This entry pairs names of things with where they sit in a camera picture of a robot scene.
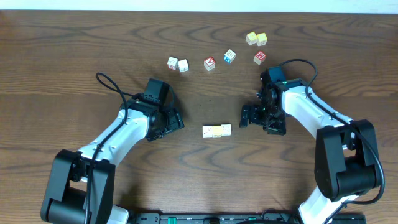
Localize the white wooden block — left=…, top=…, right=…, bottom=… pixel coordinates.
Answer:
left=202, top=126, right=213, bottom=138
left=221, top=124, right=232, bottom=136

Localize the yellow wooden block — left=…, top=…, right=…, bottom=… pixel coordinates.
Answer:
left=212, top=126, right=223, bottom=138

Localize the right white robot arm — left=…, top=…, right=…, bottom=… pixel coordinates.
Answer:
left=239, top=79, right=385, bottom=223

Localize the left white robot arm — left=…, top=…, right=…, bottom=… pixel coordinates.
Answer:
left=40, top=96, right=184, bottom=224

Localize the wooden block red 3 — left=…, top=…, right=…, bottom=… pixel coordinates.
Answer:
left=167, top=57, right=178, bottom=70

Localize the wooden block teal side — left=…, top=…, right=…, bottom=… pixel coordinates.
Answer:
left=178, top=59, right=189, bottom=72

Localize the wooden block red M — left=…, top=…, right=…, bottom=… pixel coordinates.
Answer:
left=253, top=51, right=267, bottom=65

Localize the wooden block red A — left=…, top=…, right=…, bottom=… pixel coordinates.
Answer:
left=204, top=57, right=216, bottom=71

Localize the wooden block blue X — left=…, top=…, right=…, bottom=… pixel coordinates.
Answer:
left=224, top=49, right=236, bottom=64

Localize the yellow-edged wooden block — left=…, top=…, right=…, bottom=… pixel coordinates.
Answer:
left=256, top=32, right=268, bottom=46

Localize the plain wooden block left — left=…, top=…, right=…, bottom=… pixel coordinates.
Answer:
left=246, top=32, right=257, bottom=45

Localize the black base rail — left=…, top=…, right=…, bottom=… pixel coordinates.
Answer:
left=127, top=212, right=302, bottom=224

